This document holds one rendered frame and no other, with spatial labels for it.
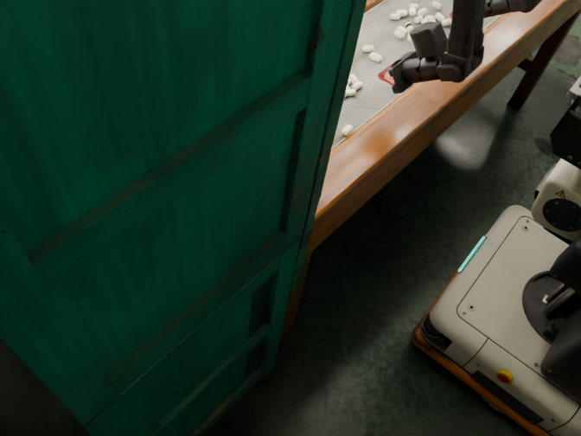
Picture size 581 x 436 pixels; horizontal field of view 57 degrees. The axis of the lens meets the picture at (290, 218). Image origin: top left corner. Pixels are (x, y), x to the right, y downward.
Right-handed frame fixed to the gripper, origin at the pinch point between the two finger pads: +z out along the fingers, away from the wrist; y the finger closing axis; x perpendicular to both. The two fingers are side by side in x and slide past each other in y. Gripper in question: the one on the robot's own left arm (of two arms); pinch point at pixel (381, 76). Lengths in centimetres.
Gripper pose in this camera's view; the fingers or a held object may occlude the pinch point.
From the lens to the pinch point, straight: 144.2
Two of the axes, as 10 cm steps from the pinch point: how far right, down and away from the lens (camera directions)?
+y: -6.8, 5.8, -4.4
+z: -5.9, -0.9, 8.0
